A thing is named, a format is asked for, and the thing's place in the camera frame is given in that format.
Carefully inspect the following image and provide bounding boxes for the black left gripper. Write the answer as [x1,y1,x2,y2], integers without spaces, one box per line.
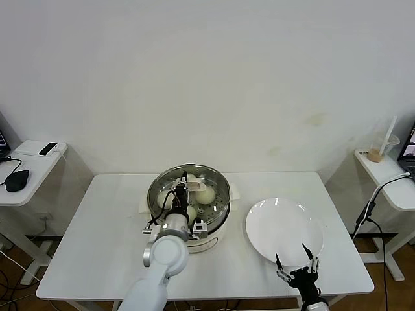
[171,170,193,216]

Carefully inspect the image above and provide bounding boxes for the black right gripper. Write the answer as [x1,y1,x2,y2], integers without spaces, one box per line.
[274,242,322,304]

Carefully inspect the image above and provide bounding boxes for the stainless steel steamer basket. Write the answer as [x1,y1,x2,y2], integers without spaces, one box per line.
[146,164,231,237]

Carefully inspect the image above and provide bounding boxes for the white round plate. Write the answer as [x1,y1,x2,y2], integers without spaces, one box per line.
[245,197,325,268]

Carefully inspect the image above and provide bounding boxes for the cream electric cooker pot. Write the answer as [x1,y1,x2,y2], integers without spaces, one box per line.
[137,181,243,255]

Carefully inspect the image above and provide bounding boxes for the white side table with cup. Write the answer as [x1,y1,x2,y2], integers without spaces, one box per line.
[324,147,415,281]

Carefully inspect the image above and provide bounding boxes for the clear plastic drink cup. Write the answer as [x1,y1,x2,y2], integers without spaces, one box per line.
[366,133,400,162]

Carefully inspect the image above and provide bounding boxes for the black white smartphone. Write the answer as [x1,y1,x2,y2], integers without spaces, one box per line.
[38,142,59,156]

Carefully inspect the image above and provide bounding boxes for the white side table with mouse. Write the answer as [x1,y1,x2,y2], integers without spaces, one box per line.
[0,140,95,286]

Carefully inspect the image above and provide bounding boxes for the laptop beside drink cup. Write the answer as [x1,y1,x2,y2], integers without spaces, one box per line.
[397,121,415,178]

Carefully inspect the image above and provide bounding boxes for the black computer mouse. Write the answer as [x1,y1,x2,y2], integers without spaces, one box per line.
[5,170,30,193]

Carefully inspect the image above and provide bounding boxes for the white drinking straw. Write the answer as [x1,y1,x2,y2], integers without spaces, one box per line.
[379,115,398,153]

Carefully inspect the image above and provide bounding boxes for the laptop beside black mouse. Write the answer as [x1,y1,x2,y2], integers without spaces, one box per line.
[0,111,12,163]

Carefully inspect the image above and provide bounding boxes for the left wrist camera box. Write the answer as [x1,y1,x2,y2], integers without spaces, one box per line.
[193,219,209,240]

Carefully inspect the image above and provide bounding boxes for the black laptop power cable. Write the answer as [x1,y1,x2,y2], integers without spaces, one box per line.
[351,171,412,311]

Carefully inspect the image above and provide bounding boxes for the white wall power socket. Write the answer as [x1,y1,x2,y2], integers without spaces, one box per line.
[35,212,53,227]

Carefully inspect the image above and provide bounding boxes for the black mouse cable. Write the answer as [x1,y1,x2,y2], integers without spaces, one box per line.
[0,157,22,187]

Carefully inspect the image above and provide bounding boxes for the white floor cable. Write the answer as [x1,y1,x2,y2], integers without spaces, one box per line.
[0,251,43,282]

